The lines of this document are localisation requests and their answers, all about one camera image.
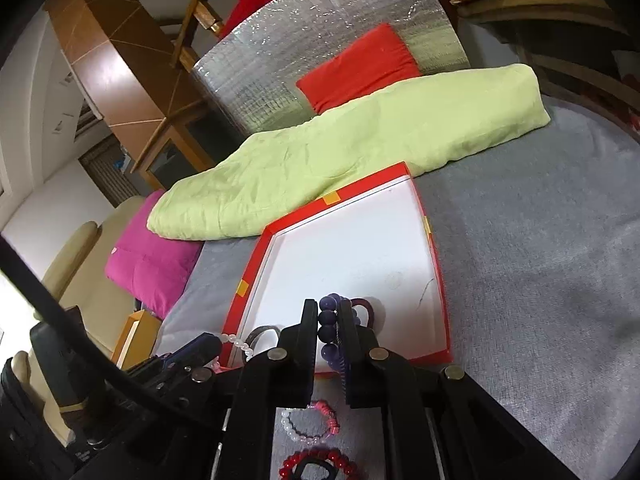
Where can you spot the wooden railing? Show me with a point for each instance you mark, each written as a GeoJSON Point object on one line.
{"type": "Point", "coordinates": [195, 20]}

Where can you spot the light green folded blanket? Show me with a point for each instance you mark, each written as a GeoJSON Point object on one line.
{"type": "Point", "coordinates": [325, 150]}

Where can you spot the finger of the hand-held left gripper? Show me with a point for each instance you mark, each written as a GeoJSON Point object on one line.
{"type": "Point", "coordinates": [197, 350]}

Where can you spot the wooden cabinet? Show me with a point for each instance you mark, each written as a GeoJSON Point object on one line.
{"type": "Point", "coordinates": [125, 60]}

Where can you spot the grey slatted panel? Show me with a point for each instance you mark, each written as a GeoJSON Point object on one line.
{"type": "Point", "coordinates": [107, 175]}

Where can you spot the silver foil board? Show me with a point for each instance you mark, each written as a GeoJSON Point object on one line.
{"type": "Point", "coordinates": [300, 35]}

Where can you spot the beige sofa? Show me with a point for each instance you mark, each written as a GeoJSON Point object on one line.
{"type": "Point", "coordinates": [85, 270]}

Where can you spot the wooden shelf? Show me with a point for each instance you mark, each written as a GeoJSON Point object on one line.
{"type": "Point", "coordinates": [550, 20]}

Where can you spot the red box with white inside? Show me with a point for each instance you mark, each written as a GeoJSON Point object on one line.
{"type": "Point", "coordinates": [350, 260]}

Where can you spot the wooden frame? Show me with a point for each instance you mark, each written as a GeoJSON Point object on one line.
{"type": "Point", "coordinates": [125, 340]}

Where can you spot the maroon bangle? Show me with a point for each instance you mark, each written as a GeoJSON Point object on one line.
{"type": "Point", "coordinates": [361, 302]}

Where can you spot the red cushion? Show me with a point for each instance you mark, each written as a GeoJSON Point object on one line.
{"type": "Point", "coordinates": [360, 67]}

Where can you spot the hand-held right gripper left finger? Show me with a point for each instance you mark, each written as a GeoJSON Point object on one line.
{"type": "Point", "coordinates": [307, 327]}

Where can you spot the magenta pillow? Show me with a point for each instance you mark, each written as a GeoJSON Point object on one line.
{"type": "Point", "coordinates": [150, 260]}

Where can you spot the grey glitter bangle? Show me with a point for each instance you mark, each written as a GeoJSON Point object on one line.
{"type": "Point", "coordinates": [260, 330]}

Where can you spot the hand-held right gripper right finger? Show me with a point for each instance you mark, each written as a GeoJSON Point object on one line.
{"type": "Point", "coordinates": [346, 332]}

